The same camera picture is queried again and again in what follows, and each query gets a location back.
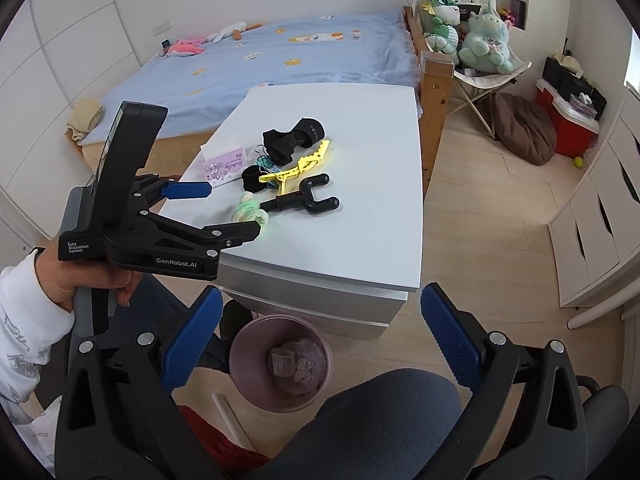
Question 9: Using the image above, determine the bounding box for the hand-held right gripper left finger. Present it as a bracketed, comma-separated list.
[55, 286, 224, 480]

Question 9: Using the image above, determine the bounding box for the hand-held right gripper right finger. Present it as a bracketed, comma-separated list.
[420, 282, 593, 480]

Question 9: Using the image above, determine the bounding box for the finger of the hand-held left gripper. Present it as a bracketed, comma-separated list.
[142, 210, 262, 263]
[132, 174, 213, 211]

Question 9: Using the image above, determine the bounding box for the pale green fluffy toy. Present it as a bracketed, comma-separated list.
[231, 192, 271, 228]

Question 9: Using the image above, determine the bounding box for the pink sticker card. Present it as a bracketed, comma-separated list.
[202, 149, 247, 181]

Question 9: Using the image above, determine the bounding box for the black hair tie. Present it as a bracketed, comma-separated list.
[241, 165, 273, 195]

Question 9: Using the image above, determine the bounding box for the pink plastic waste bin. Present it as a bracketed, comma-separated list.
[228, 314, 334, 413]

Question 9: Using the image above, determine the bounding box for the black forked massage head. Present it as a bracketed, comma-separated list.
[259, 173, 341, 213]

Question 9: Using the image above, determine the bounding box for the yellow plastic clip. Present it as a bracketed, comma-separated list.
[258, 139, 333, 196]

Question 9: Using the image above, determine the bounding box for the person's left forearm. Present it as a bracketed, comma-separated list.
[0, 262, 76, 471]

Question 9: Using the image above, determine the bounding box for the person's left hand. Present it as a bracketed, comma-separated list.
[32, 247, 143, 311]

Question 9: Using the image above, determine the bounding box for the person's left black shoe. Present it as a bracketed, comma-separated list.
[219, 300, 256, 348]

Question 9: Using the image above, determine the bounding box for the person's left leg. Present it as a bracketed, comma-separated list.
[107, 275, 236, 376]

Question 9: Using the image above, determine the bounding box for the person's leg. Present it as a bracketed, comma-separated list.
[250, 369, 463, 480]
[107, 275, 236, 376]

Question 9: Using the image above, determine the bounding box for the beige folded cloth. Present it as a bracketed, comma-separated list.
[67, 99, 104, 143]

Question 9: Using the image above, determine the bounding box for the teal binder clip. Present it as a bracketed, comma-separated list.
[252, 144, 281, 175]

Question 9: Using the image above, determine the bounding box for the pale paper tag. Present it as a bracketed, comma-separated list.
[270, 344, 297, 376]

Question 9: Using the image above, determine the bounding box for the black cloth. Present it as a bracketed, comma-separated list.
[262, 129, 306, 166]

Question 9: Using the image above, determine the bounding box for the red knit cloth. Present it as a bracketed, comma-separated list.
[179, 405, 271, 477]

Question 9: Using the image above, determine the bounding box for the person's right leg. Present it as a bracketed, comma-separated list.
[250, 369, 463, 480]

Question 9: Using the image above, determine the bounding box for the white wardrobe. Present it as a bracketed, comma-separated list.
[0, 0, 142, 253]

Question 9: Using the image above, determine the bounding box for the pink plush toy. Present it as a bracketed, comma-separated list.
[164, 37, 207, 58]

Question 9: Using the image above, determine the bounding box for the white drawer cabinet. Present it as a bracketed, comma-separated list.
[165, 84, 425, 343]

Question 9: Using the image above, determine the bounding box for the crumpled pale wrapper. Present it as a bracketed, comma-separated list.
[292, 355, 326, 390]

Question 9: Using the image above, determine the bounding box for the black fabric roll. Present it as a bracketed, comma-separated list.
[292, 117, 326, 148]

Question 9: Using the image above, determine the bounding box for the white goose plush toy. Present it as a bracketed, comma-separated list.
[206, 21, 263, 43]

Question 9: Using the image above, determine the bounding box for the bed with blue sheet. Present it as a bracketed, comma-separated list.
[80, 9, 421, 148]

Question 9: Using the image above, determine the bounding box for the white drawer unit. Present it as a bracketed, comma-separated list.
[547, 90, 640, 308]

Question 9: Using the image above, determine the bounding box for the brown beanbag cushion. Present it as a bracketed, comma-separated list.
[492, 92, 558, 167]

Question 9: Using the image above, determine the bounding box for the red cooler box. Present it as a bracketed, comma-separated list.
[534, 79, 600, 158]

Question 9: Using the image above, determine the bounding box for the white folding chair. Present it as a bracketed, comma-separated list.
[412, 0, 533, 141]

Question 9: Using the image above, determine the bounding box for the clear corner guard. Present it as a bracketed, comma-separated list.
[422, 52, 457, 78]

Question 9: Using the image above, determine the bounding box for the clear plastic packet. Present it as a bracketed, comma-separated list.
[570, 92, 596, 118]

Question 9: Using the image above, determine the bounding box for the black bag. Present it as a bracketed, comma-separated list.
[542, 56, 608, 121]

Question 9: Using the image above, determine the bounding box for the green dragon plush toy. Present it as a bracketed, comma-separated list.
[422, 0, 461, 53]

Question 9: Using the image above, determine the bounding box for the beige hat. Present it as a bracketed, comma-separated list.
[552, 52, 586, 78]

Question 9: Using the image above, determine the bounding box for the mint unicorn plush toy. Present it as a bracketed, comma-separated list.
[457, 4, 516, 75]

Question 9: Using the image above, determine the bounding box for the wooden bed frame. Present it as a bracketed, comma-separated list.
[402, 6, 455, 198]

